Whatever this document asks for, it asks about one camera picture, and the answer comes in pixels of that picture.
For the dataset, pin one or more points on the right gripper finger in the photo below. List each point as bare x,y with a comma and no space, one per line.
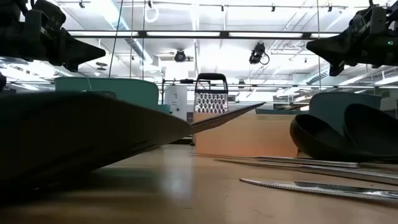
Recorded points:
334,49

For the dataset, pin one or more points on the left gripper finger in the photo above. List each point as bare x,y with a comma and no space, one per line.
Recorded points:
77,49

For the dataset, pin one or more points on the black slotted spatula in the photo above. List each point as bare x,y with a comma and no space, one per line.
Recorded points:
77,133

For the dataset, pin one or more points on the silver serrated knife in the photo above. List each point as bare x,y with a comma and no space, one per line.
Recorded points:
326,188

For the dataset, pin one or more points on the thin vertical pole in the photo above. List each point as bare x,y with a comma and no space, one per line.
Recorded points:
318,46

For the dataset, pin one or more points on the teal plastic bin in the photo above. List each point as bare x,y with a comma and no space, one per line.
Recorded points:
329,104
124,90

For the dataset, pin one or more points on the teal flat tray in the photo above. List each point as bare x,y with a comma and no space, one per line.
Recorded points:
280,111

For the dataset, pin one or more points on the black plastic serving spoon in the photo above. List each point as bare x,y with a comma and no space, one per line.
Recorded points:
373,130

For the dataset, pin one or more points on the white cabinet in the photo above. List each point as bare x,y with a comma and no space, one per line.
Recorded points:
175,99

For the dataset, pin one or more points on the translucent orange plastic container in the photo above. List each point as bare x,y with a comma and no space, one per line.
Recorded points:
245,137

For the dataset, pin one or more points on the black horizontal rail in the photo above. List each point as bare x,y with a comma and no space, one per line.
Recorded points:
280,86

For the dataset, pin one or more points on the black round ceiling camera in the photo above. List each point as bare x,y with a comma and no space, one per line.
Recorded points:
179,56

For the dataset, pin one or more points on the black overhead frame bar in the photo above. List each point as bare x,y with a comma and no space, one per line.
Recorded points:
224,34

